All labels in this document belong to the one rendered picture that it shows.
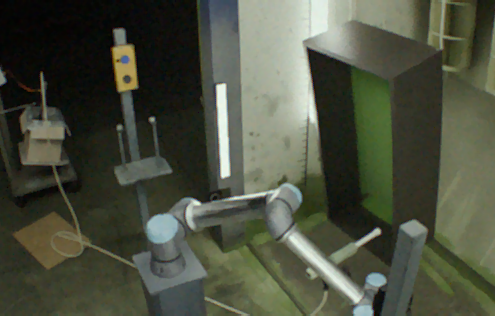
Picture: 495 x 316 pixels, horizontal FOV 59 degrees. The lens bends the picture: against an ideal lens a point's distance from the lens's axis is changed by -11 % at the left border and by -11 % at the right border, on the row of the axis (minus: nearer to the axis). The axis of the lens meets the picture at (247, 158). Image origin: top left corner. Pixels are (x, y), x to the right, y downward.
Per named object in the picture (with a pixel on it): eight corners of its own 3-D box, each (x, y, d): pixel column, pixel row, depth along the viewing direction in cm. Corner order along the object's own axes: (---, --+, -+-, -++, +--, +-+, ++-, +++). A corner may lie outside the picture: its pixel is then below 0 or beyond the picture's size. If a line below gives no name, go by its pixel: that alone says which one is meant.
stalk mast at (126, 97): (153, 250, 349) (122, 27, 269) (156, 255, 345) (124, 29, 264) (146, 252, 347) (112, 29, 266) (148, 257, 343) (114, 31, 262)
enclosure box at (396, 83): (367, 192, 314) (352, 19, 245) (434, 237, 270) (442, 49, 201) (327, 219, 302) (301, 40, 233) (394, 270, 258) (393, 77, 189)
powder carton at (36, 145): (16, 140, 416) (20, 100, 402) (59, 141, 439) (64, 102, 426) (21, 165, 375) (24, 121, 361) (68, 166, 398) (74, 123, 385)
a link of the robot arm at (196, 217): (156, 216, 242) (283, 193, 199) (175, 198, 256) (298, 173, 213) (170, 241, 246) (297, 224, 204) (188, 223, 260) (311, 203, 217)
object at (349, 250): (311, 302, 238) (311, 272, 226) (305, 297, 241) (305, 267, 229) (378, 258, 259) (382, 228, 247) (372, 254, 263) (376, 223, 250)
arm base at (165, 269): (156, 282, 230) (153, 267, 226) (145, 259, 245) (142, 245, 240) (192, 271, 238) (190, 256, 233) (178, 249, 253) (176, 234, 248)
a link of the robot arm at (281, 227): (264, 209, 193) (379, 316, 192) (276, 193, 202) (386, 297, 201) (248, 223, 200) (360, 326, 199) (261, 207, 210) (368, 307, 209)
